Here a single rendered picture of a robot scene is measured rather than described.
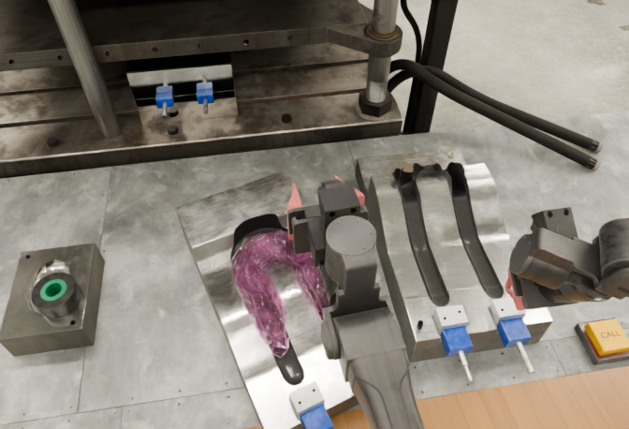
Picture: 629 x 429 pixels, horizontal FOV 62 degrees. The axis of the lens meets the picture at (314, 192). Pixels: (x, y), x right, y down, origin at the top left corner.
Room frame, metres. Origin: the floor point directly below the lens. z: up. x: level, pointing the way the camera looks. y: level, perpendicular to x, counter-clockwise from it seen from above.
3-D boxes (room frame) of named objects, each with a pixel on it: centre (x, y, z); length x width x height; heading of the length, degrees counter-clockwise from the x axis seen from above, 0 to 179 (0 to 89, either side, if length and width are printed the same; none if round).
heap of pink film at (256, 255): (0.55, 0.06, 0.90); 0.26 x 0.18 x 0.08; 26
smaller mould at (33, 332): (0.54, 0.52, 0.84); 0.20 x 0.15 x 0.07; 9
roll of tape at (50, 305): (0.52, 0.49, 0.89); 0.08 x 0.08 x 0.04
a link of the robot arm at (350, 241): (0.32, -0.04, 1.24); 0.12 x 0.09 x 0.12; 13
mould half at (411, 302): (0.69, -0.27, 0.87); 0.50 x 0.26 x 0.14; 9
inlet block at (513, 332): (0.43, -0.36, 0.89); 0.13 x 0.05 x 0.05; 9
